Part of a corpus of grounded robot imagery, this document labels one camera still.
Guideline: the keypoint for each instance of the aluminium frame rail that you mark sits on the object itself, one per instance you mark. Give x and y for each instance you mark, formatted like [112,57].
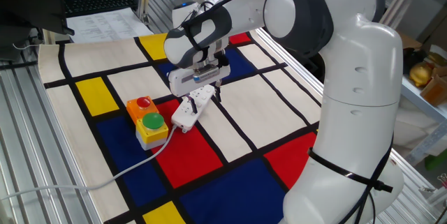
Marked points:
[304,77]

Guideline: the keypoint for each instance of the white Franka Hand gripper body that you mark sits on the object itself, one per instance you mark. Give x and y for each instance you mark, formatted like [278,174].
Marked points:
[181,84]

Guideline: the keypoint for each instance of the printed paper sheet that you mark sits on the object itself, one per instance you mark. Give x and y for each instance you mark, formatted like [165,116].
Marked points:
[104,25]

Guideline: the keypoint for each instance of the brown cardboard box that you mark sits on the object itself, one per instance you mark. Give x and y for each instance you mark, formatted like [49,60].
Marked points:
[434,89]

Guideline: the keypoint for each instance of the gold ornament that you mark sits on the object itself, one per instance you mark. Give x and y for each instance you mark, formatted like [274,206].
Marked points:
[420,74]

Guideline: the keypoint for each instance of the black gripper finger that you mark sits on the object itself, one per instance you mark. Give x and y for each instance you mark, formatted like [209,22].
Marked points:
[218,91]
[193,104]

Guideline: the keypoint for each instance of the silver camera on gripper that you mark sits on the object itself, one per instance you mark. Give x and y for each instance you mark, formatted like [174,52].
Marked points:
[206,74]

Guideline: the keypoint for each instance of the black keyboard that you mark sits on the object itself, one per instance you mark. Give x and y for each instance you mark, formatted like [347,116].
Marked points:
[97,3]

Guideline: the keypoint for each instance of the yellow box with green button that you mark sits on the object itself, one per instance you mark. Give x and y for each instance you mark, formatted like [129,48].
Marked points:
[153,121]

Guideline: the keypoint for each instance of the black monitor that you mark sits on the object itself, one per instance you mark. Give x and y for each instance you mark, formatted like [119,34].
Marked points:
[28,0]

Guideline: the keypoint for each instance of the white power strip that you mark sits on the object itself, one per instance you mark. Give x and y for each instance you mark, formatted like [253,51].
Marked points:
[186,117]

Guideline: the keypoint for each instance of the orange box with red button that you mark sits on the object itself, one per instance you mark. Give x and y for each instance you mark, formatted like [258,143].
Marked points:
[143,102]

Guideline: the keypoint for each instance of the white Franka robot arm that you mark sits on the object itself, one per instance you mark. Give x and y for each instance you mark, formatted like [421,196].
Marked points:
[359,77]

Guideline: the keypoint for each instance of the colour block patterned cloth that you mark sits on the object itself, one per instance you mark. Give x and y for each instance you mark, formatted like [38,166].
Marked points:
[244,196]

